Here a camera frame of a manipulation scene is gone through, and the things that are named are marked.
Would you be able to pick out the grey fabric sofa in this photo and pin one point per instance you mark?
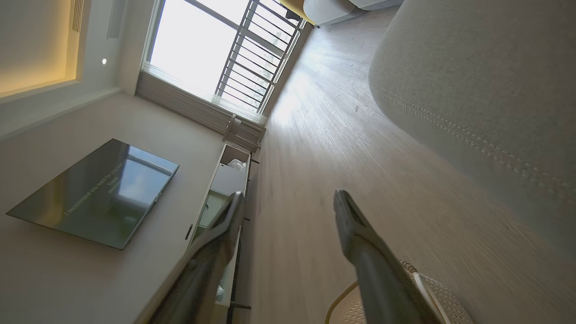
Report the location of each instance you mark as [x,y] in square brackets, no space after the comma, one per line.
[472,67]

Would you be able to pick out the metal window railing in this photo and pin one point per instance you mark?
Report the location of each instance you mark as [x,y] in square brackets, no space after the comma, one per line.
[256,58]

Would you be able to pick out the cream perforated laundry basket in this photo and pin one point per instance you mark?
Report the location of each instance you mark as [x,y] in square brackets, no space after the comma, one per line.
[450,306]

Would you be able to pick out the flat screen television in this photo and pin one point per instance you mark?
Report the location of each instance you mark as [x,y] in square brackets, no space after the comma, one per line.
[99,193]

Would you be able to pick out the white crumpled item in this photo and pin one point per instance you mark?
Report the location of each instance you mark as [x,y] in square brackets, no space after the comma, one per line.
[237,165]

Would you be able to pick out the white low tv cabinet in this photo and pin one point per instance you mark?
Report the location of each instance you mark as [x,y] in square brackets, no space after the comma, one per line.
[227,180]

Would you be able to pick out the white pleated curtain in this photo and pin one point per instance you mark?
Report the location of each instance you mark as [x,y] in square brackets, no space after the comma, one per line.
[189,101]

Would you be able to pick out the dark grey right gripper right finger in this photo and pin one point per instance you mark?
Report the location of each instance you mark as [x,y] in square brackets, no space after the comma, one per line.
[373,270]

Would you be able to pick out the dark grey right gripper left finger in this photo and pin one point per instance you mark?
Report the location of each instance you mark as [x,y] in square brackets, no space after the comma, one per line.
[202,270]

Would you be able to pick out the ceiling air vent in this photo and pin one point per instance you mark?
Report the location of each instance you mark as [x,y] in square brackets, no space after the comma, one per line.
[77,15]

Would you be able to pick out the small white stand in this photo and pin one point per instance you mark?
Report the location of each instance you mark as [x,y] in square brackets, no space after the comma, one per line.
[243,132]

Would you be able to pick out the large bright window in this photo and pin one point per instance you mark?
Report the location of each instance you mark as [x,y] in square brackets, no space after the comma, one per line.
[193,45]

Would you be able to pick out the yellow curtain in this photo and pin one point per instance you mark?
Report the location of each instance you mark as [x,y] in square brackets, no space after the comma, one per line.
[299,10]

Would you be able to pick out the black wall socket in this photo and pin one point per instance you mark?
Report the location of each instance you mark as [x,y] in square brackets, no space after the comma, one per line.
[189,231]

